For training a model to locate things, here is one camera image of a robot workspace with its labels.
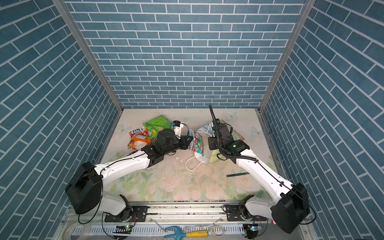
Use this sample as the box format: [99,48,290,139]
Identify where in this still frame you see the teal yellow handled tool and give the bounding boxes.
[164,226,209,240]

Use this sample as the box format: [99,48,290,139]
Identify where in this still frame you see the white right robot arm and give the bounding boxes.
[209,109,311,234]

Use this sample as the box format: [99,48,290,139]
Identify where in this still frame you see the green chips bag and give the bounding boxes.
[143,115,172,140]

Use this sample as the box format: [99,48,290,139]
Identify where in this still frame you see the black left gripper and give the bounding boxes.
[162,134,194,156]

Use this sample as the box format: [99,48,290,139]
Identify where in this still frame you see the aluminium corner post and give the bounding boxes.
[258,0,316,114]
[52,0,124,114]

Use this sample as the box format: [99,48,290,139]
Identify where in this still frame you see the aluminium corner post right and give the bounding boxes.
[258,0,316,114]

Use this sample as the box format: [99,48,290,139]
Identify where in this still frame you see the orange Fox's fruits candy bag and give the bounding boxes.
[129,127,150,139]

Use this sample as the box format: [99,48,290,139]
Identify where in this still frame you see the floral paper gift bag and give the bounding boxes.
[186,119,249,171]

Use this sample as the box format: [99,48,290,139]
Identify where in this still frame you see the aluminium corner post left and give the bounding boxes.
[52,0,124,114]

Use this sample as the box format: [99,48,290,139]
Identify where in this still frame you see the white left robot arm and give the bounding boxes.
[65,129,193,222]

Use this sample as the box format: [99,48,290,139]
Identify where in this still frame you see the teal handled fork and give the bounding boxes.
[226,172,250,178]

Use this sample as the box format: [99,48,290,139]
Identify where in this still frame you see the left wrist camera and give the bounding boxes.
[172,120,181,128]

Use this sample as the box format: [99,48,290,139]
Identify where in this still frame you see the clear tape roll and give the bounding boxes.
[61,224,91,240]

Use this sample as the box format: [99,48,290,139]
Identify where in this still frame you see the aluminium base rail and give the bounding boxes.
[54,201,315,240]

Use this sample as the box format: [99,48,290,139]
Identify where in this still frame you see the teal Fox's mint candy bag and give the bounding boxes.
[189,130,204,156]

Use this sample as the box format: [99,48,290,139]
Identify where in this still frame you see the orange clear snack bag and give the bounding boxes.
[128,135,151,150]

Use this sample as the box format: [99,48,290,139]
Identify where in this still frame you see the rubber band loop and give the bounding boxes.
[208,225,226,237]

